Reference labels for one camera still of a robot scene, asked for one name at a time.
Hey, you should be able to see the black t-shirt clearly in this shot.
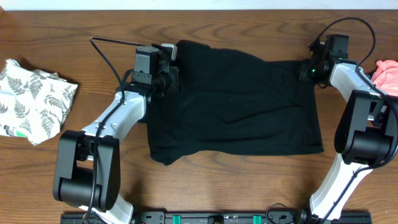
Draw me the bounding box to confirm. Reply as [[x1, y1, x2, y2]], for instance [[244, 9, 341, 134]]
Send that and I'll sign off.
[[147, 40, 323, 166]]

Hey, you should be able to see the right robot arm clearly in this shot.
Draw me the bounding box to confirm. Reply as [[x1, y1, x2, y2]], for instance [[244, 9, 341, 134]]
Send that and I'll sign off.
[[296, 58, 397, 223]]

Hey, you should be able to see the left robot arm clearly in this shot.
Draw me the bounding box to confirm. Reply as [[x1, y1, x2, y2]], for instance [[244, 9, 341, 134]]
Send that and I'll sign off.
[[53, 44, 179, 223]]

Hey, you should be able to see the pink garment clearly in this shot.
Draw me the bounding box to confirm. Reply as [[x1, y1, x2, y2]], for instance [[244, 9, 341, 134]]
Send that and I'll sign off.
[[371, 60, 398, 96]]

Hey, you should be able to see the white fern-print fabric bag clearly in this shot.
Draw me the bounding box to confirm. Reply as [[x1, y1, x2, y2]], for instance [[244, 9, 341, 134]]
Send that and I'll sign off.
[[1, 59, 78, 146]]

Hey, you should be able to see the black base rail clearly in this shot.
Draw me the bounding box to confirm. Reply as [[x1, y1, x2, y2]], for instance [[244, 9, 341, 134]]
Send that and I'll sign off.
[[60, 209, 373, 224]]

